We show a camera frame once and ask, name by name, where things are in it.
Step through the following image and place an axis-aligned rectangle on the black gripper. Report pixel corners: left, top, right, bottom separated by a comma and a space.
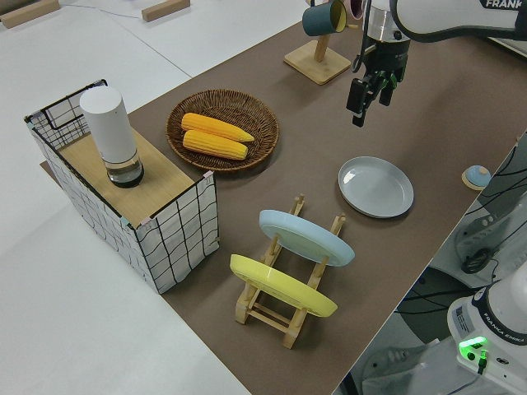
347, 39, 412, 128

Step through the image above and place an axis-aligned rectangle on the gray plate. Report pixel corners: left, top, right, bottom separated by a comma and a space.
338, 156, 415, 219

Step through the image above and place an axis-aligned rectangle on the light blue plate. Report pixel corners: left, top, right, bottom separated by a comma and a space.
259, 209, 357, 267

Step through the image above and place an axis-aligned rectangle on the yellow plate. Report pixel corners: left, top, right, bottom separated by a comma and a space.
229, 253, 339, 318

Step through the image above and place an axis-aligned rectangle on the wooden plate rack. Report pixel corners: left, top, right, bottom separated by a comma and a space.
234, 194, 347, 351

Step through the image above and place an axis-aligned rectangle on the wooden mug tree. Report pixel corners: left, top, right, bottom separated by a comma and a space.
283, 0, 352, 86

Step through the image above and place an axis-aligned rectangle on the brown table mat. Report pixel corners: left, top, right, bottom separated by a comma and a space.
39, 16, 527, 395

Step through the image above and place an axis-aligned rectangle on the dark teal mug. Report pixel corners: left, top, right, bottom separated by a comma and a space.
301, 0, 349, 38

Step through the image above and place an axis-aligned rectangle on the round wicker basket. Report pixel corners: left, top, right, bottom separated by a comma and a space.
166, 88, 282, 173

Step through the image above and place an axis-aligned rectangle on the blue dome with wooden base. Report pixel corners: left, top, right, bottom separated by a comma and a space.
462, 164, 492, 192

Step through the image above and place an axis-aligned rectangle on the yellow corn cob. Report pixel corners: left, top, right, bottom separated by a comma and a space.
182, 129, 250, 161
180, 112, 256, 143

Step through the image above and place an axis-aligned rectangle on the wooden block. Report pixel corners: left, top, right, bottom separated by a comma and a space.
0, 0, 62, 30
141, 0, 186, 23

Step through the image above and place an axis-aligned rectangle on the wooden board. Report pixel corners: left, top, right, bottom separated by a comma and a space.
58, 130, 195, 220

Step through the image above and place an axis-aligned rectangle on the white cylindrical bottle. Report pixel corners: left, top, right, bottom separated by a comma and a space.
78, 86, 146, 190

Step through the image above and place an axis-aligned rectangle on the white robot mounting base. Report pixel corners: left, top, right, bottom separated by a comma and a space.
343, 339, 462, 395

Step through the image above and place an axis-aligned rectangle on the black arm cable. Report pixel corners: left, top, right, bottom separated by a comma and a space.
352, 0, 374, 74

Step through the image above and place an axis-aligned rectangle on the coiled black cable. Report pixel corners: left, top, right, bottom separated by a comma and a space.
459, 248, 493, 277

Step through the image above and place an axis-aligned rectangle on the black floor cable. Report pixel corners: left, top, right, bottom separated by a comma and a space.
394, 281, 502, 314

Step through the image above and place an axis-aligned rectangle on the wire basket with white liner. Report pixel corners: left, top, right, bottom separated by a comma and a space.
23, 78, 220, 296

